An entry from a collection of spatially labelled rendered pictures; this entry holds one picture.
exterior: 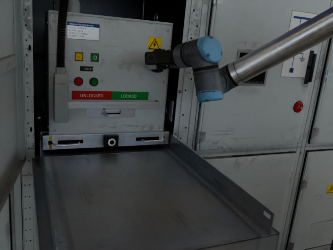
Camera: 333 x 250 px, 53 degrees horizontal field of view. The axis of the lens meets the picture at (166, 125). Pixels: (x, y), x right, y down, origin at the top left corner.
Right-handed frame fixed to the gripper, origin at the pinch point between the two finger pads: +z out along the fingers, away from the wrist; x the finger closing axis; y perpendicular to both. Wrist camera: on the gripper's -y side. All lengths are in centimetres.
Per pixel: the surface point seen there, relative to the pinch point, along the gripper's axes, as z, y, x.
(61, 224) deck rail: -29, -51, -46
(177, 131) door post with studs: 1.4, 15.3, -29.7
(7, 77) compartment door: 0, -54, -5
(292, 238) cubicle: -3, 93, -101
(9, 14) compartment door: 0, -51, 15
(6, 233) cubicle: 27, -54, -63
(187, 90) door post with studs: -4.5, 17.7, -11.9
